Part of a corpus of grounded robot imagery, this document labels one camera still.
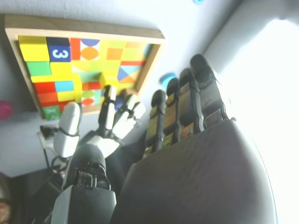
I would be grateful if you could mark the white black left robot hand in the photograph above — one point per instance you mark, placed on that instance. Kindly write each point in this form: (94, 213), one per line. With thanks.
(198, 175)

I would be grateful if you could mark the dark blue letter cube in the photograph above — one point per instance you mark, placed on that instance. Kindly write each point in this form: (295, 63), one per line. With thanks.
(119, 102)

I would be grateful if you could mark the yellow cube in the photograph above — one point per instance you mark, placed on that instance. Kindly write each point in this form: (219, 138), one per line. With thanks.
(106, 79)

